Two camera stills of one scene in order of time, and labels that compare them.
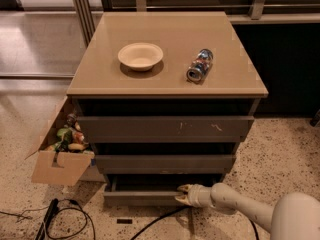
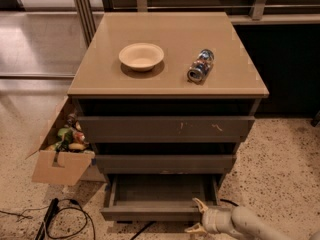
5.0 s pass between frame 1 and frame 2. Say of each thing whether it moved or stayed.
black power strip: stayed
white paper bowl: stayed
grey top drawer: stayed
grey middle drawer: stayed
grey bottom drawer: moved
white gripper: moved
